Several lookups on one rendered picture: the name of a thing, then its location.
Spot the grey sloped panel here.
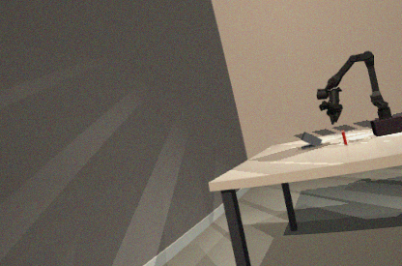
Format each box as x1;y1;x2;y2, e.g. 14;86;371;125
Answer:
301;132;323;149

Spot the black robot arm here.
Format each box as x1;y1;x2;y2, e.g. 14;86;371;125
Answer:
317;50;392;120

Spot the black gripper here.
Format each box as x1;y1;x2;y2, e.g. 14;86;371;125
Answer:
327;97;342;125

